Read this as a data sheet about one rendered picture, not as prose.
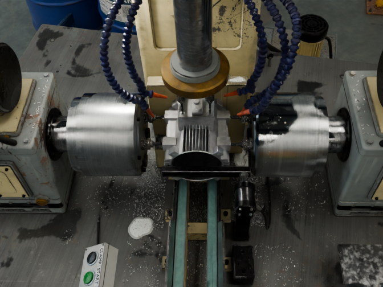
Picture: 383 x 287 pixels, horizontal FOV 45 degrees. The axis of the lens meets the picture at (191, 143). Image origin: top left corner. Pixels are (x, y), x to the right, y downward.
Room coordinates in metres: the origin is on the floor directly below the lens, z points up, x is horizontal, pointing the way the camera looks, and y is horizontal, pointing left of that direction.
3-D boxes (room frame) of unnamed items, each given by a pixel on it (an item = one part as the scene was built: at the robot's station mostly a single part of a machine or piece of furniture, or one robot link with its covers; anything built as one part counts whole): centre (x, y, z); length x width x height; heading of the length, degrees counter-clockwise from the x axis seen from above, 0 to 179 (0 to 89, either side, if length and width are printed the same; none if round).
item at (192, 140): (0.84, -0.02, 1.02); 0.20 x 0.19 x 0.19; 176
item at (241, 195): (0.80, -0.19, 0.92); 0.45 x 0.13 x 0.24; 176
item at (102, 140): (0.86, 0.29, 1.04); 0.37 x 0.25 x 0.25; 86
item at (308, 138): (0.82, -0.30, 1.04); 0.41 x 0.25 x 0.25; 86
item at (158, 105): (1.00, -0.03, 0.97); 0.30 x 0.11 x 0.34; 86
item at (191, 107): (0.88, -0.02, 1.11); 0.12 x 0.11 x 0.07; 176
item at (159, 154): (0.92, 0.09, 0.86); 0.07 x 0.06 x 0.12; 86
